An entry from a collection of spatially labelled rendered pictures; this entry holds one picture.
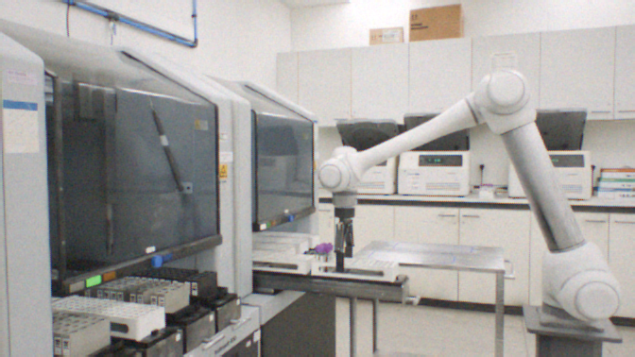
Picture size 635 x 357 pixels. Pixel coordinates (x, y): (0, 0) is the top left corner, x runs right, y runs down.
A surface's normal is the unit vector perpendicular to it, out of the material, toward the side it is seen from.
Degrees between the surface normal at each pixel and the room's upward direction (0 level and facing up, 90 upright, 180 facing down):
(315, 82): 90
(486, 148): 90
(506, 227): 90
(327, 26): 90
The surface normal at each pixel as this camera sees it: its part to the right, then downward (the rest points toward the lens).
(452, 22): -0.39, 0.05
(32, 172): 0.94, 0.01
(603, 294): -0.24, 0.22
